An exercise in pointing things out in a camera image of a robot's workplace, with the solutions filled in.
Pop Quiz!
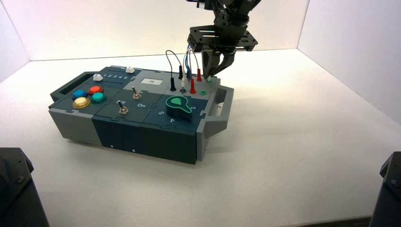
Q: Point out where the green push button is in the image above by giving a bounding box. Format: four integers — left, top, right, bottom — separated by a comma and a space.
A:
91, 92, 107, 104

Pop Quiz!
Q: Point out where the white jumper wire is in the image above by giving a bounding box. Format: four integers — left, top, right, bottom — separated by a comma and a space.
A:
180, 48, 211, 90

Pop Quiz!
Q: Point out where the green rotary pointer knob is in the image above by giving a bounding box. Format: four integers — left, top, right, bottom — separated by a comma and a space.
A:
165, 95, 193, 122

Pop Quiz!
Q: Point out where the yellow push button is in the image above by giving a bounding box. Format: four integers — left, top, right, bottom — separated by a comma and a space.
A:
72, 97, 91, 109

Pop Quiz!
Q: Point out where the blue jumper wire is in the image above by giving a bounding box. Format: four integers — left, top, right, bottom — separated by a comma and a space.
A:
184, 47, 192, 80

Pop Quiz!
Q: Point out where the grey and teal task box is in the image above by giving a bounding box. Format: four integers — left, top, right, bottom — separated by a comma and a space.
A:
48, 66, 235, 165

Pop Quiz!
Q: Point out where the red jumper wire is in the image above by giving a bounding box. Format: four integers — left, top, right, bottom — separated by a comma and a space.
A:
189, 49, 203, 95

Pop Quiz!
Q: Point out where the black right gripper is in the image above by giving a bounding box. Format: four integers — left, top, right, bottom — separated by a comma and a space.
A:
187, 14, 259, 78

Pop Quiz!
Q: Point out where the small white display window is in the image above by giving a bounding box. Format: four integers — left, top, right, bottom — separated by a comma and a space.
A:
140, 78, 163, 86

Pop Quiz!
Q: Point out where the black jumper wire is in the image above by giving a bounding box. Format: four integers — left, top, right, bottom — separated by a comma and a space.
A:
165, 50, 183, 92

